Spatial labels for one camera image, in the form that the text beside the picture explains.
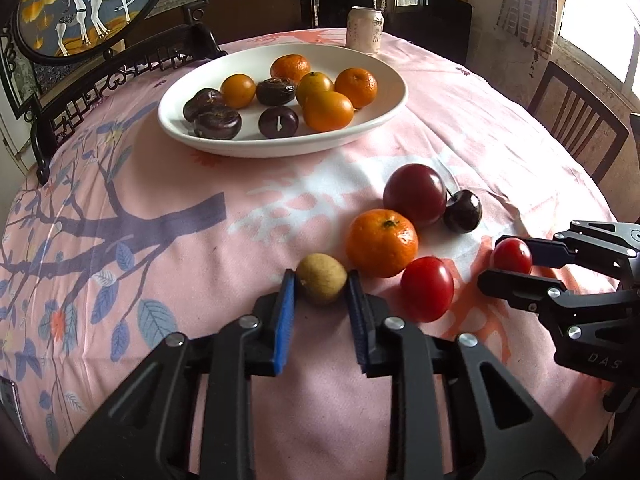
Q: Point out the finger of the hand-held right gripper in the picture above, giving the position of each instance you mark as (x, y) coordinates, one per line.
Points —
(515, 287)
(550, 252)

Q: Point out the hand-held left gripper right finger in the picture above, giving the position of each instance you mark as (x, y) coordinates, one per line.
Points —
(357, 320)

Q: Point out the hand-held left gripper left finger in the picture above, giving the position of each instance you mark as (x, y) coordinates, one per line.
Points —
(284, 320)

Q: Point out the red cherry tomato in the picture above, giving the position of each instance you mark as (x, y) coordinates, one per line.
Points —
(511, 257)
(427, 288)

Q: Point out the tan longan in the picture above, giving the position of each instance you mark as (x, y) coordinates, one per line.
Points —
(321, 278)

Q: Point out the red cherry with pale stem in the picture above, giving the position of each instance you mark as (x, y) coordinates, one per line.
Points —
(278, 121)

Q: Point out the white oval plate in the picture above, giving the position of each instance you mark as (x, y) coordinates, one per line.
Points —
(370, 120)

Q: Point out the smooth orange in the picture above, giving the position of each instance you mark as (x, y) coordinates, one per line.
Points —
(328, 111)
(238, 91)

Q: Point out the tangerine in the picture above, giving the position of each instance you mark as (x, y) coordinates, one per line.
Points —
(382, 242)
(356, 87)
(290, 67)

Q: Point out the yellowish orange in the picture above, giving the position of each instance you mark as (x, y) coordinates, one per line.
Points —
(314, 85)

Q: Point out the dark cherry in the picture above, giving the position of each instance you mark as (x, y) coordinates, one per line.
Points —
(462, 211)

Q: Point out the red plum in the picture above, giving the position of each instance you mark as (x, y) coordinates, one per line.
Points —
(415, 195)

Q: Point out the brown wooden chair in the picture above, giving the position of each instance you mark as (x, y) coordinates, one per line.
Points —
(565, 95)

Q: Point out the beige curtain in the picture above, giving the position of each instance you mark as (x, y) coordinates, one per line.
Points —
(530, 5)

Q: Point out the bright window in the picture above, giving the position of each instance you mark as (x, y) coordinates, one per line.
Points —
(605, 10)

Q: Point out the dark cabinet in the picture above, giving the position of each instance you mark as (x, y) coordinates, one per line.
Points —
(430, 25)

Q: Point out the white beverage can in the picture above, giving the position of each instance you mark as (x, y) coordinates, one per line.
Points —
(364, 32)

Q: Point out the smartphone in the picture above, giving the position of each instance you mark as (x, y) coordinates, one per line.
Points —
(7, 400)

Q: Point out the round deer screen wooden stand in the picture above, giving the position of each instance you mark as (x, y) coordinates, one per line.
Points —
(90, 10)

